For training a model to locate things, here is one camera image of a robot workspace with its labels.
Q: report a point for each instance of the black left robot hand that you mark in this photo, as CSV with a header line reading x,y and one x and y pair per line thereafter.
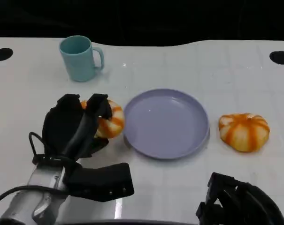
x,y
62,131

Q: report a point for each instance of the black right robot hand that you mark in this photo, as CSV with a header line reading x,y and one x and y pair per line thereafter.
x,y
240,206

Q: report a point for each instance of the orange and white bread roll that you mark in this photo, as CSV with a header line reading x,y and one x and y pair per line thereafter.
x,y
243,133
113,124

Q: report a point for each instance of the pale green mug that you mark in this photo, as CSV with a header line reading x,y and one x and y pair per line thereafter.
x,y
78,63

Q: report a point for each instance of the black table grommet hole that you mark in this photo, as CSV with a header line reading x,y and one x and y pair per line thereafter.
x,y
280,57
2,54

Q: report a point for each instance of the lilac plate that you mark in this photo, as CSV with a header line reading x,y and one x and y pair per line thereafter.
x,y
165,126

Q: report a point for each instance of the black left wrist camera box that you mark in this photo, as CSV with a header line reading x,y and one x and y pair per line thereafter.
x,y
102,182

